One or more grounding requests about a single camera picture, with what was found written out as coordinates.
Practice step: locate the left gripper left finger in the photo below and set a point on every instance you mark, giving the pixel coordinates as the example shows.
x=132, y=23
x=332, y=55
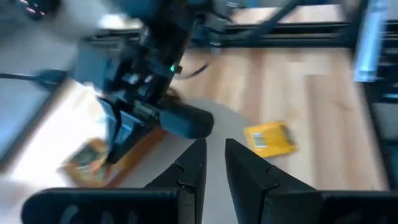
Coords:
x=186, y=186

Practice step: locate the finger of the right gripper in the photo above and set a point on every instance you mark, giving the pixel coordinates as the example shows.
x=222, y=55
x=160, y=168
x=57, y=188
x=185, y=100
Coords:
x=111, y=124
x=186, y=123

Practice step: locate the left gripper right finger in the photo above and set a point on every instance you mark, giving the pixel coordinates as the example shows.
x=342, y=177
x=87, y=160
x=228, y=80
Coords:
x=255, y=193

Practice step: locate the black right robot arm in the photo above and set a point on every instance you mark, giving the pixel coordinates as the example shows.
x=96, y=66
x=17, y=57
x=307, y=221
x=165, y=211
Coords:
x=174, y=31

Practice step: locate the yellow tea packet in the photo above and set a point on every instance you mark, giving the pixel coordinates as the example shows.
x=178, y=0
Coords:
x=273, y=140

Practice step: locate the wooden three-compartment tray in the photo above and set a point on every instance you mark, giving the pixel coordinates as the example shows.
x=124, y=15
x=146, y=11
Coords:
x=146, y=149

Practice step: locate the black aluminium table frame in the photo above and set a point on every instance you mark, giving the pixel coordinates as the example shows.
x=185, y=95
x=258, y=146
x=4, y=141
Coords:
x=295, y=34

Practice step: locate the silver metal bracket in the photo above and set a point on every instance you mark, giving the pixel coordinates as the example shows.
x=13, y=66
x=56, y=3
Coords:
x=370, y=46

